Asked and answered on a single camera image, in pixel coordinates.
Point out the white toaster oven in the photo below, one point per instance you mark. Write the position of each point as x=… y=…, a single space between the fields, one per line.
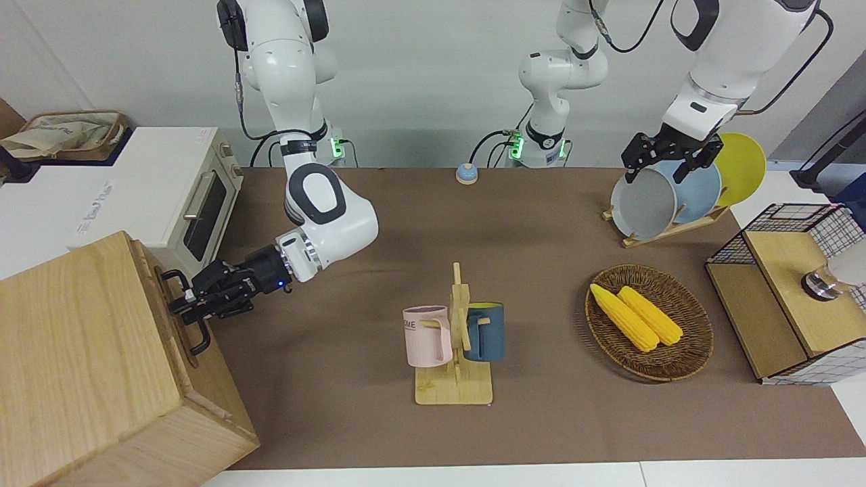
x=155 y=182

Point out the dark blue mug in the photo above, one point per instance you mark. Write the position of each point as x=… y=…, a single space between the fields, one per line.
x=490 y=331

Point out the pink mug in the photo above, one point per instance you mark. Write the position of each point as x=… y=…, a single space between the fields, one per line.
x=419 y=345

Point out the light blue plate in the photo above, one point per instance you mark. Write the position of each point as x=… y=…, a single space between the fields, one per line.
x=700 y=196

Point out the wooden plate rack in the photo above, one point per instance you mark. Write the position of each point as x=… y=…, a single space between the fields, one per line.
x=676 y=226

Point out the beige cloth bag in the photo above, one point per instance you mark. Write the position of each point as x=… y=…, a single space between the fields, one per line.
x=54 y=135

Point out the small blue round bell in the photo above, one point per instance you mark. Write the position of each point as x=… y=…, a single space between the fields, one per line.
x=467 y=174

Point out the yellow plate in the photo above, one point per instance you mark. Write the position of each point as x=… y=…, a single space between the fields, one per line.
x=741 y=166

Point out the yellow corn cob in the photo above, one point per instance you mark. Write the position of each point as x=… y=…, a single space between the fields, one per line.
x=653 y=314
x=626 y=319

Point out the grey plate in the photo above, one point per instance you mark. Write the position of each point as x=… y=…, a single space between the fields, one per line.
x=643 y=206

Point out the black tripod stand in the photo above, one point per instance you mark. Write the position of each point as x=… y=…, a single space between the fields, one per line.
x=812 y=177

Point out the brown wicker basket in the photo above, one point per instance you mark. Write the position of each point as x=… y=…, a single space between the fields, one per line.
x=683 y=352

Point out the light wooden drawer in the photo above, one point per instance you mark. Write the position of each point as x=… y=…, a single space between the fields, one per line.
x=196 y=379

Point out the light wooden drawer cabinet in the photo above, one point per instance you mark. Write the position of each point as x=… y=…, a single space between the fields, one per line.
x=67 y=352

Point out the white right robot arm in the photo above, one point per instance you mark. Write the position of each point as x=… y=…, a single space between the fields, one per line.
x=325 y=216

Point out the brown cardboard tray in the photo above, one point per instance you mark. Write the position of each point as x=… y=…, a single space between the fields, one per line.
x=118 y=132

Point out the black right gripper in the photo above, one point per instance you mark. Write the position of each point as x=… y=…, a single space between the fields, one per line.
x=260 y=277

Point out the brown table mat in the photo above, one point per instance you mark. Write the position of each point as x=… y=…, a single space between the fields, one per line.
x=541 y=419

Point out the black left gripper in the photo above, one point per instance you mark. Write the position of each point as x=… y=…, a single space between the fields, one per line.
x=676 y=147

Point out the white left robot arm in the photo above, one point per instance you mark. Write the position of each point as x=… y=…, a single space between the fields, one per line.
x=717 y=61

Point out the wooden mug tree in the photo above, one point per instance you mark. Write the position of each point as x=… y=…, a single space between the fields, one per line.
x=453 y=389

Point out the clear glass jar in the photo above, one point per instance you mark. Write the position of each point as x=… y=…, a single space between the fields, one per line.
x=820 y=283

